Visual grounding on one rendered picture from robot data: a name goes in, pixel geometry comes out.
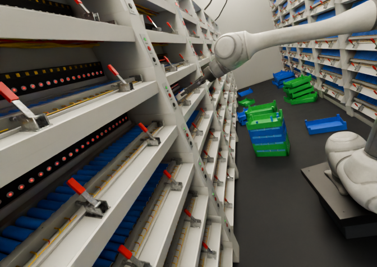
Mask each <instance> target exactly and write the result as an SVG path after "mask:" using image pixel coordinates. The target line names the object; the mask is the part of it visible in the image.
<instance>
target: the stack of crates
mask: <svg viewBox="0 0 377 267"><path fill-rule="evenodd" d="M273 102H274V103H268V104H262V105H257V106H253V107H251V106H250V105H249V108H248V110H247V111H245V115H246V119H247V121H249V119H250V115H251V114H252V116H258V115H262V114H269V113H275V112H278V108H277V104H276V101H275V100H274V101H273Z"/></svg>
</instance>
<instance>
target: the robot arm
mask: <svg viewBox="0 0 377 267"><path fill-rule="evenodd" d="M372 30H377V0H369V1H366V2H364V3H362V4H360V5H358V6H356V7H354V8H352V9H350V10H348V11H346V12H343V13H341V14H339V15H336V16H334V17H331V18H329V19H326V20H323V21H318V22H313V23H310V24H304V25H298V26H291V27H285V28H282V29H276V30H270V31H265V32H262V33H257V34H250V33H248V32H247V31H241V32H235V33H226V34H223V35H222V36H220V37H219V38H218V40H217V41H216V42H215V45H214V54H215V59H214V60H213V61H211V62H210V63H209V66H208V67H206V68H205V69H203V74H204V76H202V75H201V76H200V77H199V78H198V79H197V80H196V81H195V82H194V83H193V84H191V85H190V86H189V87H187V88H185V89H183V90H182V91H181V92H180V93H178V94H177V95H176V96H175V97H176V99H177V100H178V101H179V100H180V99H182V98H183V97H184V96H186V95H187V94H188V93H190V92H191V91H193V90H194V89H196V88H197V87H199V86H200V85H202V84H204V83H205V82H206V80H208V81H209V82H213V81H214V80H216V79H217V78H218V79H219V78H220V77H222V76H224V75H225V74H227V73H228V72H230V71H233V70H235V69H237V68H239V67H240V66H242V65H243V64H244V63H245V62H247V61H248V60H250V59H251V57H252V56H253V55H254V54H255V53H256V52H258V51H260V50H263V49H266V48H270V47H274V46H278V45H284V44H292V43H299V42H306V41H311V40H316V39H322V38H327V37H331V36H337V35H344V34H351V33H360V32H366V31H372ZM325 152H326V156H327V160H328V164H329V167H330V169H331V170H326V171H324V174H325V175H326V176H328V177H329V178H330V180H331V181H332V182H333V183H334V184H335V186H336V187H337V189H338V190H339V193H340V194H341V195H348V194H350V196H351V197H352V198H353V199H354V200H355V201H356V202H357V203H358V204H360V205H361V206H362V207H364V208H365V209H367V210H368V211H372V212H374V213H377V116H376V119H375V121H374V124H373V127H372V129H371V132H370V134H369V137H368V140H367V142H366V141H365V140H364V139H363V138H362V137H361V136H360V135H358V134H356V133H353V132H349V131H343V132H337V133H334V134H332V135H331V136H330V137H329V138H328V139H327V142H326V145H325Z"/></svg>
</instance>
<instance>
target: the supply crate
mask: <svg viewBox="0 0 377 267"><path fill-rule="evenodd" d="M278 113H279V117H278V120H277V117H276V115H277V114H276V112H275V113H269V114H262V115H258V116H252V114H251V115H250V119H249V121H248V122H246V126H247V129H248V130H254V129H260V128H269V127H279V126H282V122H283V112H282V109H280V110H279V112H278ZM270 116H272V118H273V122H271V119H270ZM256 121H258V123H256Z"/></svg>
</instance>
